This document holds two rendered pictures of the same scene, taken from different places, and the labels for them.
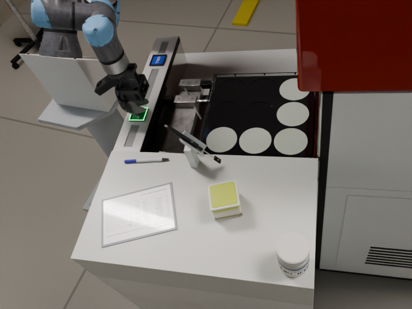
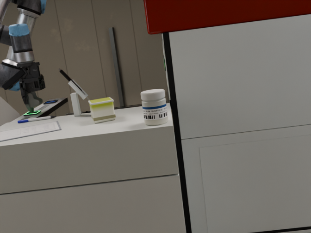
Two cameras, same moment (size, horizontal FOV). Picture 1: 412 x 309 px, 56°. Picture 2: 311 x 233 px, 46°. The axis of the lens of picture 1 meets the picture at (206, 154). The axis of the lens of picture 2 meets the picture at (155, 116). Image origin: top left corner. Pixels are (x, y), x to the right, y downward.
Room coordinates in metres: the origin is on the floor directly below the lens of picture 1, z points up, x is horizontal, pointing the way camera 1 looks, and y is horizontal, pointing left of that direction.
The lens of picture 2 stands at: (-0.65, 0.33, 1.21)
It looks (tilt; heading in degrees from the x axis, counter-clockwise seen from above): 12 degrees down; 335
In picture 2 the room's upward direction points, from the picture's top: 7 degrees counter-clockwise
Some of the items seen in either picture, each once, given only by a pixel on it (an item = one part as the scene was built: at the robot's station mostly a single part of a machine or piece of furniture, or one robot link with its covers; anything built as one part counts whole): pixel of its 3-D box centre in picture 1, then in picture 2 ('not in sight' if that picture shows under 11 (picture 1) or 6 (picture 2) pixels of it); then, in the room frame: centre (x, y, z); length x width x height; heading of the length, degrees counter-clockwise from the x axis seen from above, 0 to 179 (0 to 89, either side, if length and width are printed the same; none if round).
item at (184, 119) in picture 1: (183, 123); not in sight; (0.91, 0.04, 0.87); 0.36 x 0.08 x 0.03; 153
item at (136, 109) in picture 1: (137, 109); (33, 103); (0.91, 0.16, 1.01); 0.06 x 0.03 x 0.09; 63
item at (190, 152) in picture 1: (195, 150); (79, 97); (0.65, 0.02, 1.03); 0.06 x 0.04 x 0.13; 63
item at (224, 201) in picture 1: (225, 200); (102, 109); (0.49, -0.01, 1.00); 0.07 x 0.07 x 0.07; 80
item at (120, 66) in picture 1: (114, 61); (24, 58); (0.93, 0.15, 1.19); 0.08 x 0.08 x 0.05
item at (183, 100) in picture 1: (186, 101); not in sight; (0.98, 0.00, 0.89); 0.08 x 0.03 x 0.03; 63
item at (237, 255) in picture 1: (200, 219); (80, 144); (0.52, 0.08, 0.89); 0.62 x 0.35 x 0.14; 63
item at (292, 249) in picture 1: (293, 255); (154, 107); (0.29, -0.10, 1.01); 0.07 x 0.07 x 0.10
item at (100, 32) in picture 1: (103, 38); (20, 38); (0.93, 0.15, 1.27); 0.09 x 0.08 x 0.11; 175
